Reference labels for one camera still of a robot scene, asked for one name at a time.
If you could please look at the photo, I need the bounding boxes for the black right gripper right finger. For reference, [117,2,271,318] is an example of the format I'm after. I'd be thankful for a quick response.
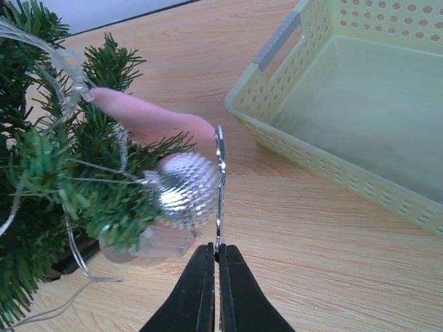
[219,244,293,332]

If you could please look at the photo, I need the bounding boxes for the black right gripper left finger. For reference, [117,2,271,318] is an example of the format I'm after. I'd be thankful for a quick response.
[141,242,215,332]

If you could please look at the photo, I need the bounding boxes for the small green christmas tree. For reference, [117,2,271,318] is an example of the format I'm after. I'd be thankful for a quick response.
[0,0,198,326]

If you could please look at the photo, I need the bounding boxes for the pink paper triangle ornament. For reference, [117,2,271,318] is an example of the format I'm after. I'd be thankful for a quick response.
[91,88,215,145]

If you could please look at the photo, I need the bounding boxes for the light green plastic basket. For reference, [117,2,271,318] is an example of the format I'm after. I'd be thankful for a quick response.
[225,1,442,236]

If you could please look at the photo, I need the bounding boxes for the clear led string lights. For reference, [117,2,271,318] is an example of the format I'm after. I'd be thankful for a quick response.
[0,17,201,329]

